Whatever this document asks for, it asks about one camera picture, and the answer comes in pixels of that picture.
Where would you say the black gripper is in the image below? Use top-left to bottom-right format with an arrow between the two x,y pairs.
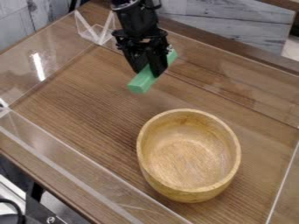
112,28 -> 169,78

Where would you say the green rectangular block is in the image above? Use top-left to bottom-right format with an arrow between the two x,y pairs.
127,49 -> 177,94

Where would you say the brown wooden bowl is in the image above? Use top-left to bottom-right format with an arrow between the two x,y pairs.
135,108 -> 241,203

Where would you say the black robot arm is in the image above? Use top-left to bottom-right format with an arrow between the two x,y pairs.
111,0 -> 169,77

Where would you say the clear acrylic corner bracket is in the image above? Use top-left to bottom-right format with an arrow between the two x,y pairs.
73,10 -> 116,46

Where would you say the clear acrylic tray wall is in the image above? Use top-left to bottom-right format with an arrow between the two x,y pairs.
0,99 -> 191,224

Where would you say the black table leg bracket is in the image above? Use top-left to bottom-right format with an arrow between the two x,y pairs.
24,183 -> 68,224

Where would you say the black cable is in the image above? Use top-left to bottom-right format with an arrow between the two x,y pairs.
0,199 -> 27,224

